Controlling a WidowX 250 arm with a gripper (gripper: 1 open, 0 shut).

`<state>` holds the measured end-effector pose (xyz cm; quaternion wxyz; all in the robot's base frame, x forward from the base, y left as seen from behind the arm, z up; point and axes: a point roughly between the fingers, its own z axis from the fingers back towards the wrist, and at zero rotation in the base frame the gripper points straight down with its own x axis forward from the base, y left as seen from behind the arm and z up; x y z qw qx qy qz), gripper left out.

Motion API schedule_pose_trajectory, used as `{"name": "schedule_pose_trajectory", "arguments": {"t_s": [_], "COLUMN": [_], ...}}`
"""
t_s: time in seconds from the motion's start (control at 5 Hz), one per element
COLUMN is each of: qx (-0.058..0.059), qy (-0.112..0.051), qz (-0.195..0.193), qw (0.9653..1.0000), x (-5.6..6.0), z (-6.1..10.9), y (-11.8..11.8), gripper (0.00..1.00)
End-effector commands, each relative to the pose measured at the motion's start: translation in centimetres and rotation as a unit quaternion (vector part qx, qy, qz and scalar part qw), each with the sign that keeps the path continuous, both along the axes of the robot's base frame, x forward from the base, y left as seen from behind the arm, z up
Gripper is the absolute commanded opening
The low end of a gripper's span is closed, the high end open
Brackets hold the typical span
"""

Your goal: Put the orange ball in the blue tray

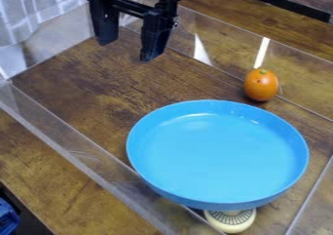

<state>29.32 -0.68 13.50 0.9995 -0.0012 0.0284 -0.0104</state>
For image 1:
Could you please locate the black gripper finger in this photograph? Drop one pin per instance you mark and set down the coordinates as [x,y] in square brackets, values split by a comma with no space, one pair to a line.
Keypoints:
[154,35]
[104,21]

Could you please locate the orange toy ball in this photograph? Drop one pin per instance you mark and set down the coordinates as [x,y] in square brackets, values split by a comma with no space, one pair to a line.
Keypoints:
[261,84]

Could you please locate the blue round plastic tray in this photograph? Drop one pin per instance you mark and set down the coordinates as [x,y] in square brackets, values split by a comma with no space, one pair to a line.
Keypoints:
[217,155]

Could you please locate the grey patterned curtain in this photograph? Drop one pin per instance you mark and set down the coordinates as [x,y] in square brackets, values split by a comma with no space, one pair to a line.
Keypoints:
[22,15]

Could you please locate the cream round toy disc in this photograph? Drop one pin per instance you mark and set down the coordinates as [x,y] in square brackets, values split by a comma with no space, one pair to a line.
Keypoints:
[230,222]

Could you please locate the blue object at corner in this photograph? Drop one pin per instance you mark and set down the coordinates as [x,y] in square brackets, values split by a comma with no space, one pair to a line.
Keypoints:
[9,219]

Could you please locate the clear acrylic enclosure wall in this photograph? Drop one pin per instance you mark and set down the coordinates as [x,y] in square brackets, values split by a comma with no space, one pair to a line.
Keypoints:
[68,110]

